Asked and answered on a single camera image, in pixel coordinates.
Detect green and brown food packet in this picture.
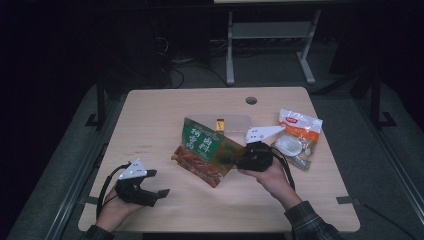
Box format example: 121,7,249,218
170,117,249,189

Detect white metal stand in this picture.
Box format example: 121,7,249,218
225,9,322,86

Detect person's left hand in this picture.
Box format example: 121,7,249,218
95,186,144,233

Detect black metal stand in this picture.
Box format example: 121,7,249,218
368,68,398,130
85,74,108,130

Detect orange and white food packet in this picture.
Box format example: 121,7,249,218
271,108,324,172

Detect black floor cables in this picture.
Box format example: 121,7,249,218
156,35,231,89

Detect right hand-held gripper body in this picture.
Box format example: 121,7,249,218
236,124,287,173

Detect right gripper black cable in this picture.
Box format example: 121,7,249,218
271,148,297,192

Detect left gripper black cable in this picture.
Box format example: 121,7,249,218
95,162,132,220

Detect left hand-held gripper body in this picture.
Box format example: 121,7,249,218
114,157,160,208

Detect person's right hand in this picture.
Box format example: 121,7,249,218
237,156,303,212

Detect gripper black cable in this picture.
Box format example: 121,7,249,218
95,162,132,220
271,148,297,192

